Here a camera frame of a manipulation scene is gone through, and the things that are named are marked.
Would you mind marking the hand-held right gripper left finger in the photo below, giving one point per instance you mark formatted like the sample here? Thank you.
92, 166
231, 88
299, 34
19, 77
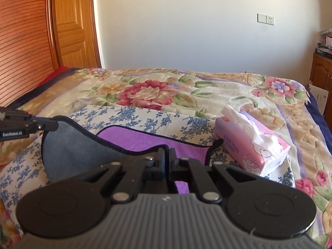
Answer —
161, 162

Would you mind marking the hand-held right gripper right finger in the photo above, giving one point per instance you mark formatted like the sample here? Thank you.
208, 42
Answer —
172, 162

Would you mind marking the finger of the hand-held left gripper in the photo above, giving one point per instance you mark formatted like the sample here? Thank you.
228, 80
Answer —
46, 125

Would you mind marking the purple and grey towel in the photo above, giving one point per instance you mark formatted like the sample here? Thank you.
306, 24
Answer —
129, 140

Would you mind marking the red cloth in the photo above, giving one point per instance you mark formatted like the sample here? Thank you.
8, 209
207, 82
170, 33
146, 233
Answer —
55, 75

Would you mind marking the blue floral white cloth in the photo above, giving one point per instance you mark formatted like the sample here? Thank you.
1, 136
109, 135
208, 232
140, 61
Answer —
122, 115

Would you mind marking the pink tissue pack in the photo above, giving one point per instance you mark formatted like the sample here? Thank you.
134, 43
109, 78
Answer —
241, 145

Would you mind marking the floral plush blanket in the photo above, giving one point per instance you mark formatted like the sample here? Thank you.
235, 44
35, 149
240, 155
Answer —
160, 90

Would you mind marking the wooden slatted headboard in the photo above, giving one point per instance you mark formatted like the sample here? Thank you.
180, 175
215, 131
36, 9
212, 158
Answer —
23, 41

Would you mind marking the wooden door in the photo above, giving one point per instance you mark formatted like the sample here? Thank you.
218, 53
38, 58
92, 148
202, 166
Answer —
74, 23

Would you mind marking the white paper sheet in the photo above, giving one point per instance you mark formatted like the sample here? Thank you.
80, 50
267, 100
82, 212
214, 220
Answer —
319, 96

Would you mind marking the wooden cabinet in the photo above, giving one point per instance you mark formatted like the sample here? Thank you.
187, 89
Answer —
323, 72

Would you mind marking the stack of books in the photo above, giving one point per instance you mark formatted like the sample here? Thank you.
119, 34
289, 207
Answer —
325, 44

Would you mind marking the white wall switch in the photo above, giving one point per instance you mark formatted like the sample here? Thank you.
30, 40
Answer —
261, 18

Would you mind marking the white wall socket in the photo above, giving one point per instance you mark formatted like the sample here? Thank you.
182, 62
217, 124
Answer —
270, 20

